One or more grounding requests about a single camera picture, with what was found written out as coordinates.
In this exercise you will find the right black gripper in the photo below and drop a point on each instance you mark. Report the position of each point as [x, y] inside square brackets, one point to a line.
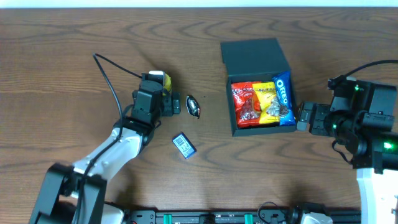
[314, 118]

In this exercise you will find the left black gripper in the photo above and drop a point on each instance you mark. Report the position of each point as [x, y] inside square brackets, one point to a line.
[175, 104]

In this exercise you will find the yellow Mentos gum bottle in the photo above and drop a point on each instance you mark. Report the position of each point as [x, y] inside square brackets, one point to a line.
[167, 87]

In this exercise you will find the blue Oreo cookie pack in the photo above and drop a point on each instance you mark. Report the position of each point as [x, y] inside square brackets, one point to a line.
[284, 96]

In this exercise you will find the yellow Hacks candy bag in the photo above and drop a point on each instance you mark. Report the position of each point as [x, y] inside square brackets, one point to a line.
[268, 101]

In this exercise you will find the red candy bag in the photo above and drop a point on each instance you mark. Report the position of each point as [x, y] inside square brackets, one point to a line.
[246, 104]

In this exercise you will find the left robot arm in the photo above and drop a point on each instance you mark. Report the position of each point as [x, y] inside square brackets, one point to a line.
[75, 193]

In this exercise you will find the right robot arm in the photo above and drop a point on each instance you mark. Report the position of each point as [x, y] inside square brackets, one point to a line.
[374, 157]

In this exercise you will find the black crumpled candy wrapper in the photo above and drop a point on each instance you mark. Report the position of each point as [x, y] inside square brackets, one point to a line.
[193, 107]

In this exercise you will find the blue small carton box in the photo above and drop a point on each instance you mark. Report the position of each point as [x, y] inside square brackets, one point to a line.
[183, 144]

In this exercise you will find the black open box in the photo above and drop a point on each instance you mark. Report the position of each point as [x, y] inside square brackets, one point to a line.
[250, 61]

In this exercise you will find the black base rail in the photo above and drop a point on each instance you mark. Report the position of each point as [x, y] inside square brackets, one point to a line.
[268, 212]

